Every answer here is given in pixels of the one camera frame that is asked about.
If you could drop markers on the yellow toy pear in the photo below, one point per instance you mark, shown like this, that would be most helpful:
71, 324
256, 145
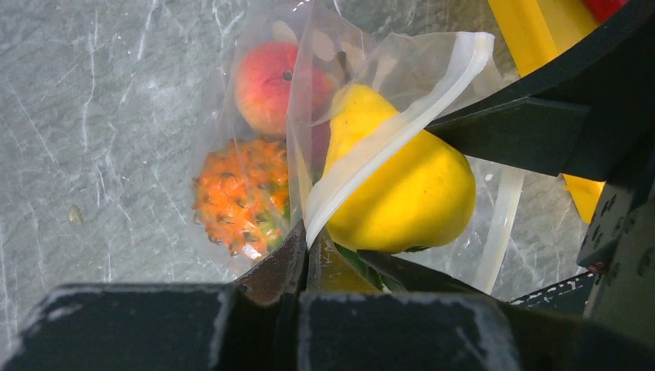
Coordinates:
423, 196

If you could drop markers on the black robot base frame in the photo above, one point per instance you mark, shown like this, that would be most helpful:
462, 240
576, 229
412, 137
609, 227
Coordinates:
569, 296

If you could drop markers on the yellow plastic tray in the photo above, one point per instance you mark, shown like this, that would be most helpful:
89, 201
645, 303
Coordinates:
538, 31

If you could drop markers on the red toy chili pepper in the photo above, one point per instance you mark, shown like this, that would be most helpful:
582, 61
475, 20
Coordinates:
603, 10

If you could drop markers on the purple toy sweet potato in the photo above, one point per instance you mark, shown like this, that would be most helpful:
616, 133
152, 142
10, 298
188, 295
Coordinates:
320, 138

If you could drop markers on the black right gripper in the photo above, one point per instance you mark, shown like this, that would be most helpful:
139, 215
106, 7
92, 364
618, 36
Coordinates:
616, 328

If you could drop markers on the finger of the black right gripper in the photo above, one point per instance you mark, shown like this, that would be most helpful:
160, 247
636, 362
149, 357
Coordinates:
411, 276
579, 114

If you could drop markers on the clear zip top bag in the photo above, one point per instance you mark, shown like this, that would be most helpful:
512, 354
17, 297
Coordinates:
423, 77

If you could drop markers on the orange toy pineapple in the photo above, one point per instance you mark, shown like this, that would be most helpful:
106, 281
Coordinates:
242, 198

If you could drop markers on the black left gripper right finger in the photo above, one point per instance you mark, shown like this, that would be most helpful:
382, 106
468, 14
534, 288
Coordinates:
443, 325

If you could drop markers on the pink toy peach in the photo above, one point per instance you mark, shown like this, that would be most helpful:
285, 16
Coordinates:
262, 87

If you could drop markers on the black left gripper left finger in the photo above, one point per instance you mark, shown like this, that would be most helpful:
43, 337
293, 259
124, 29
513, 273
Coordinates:
248, 324

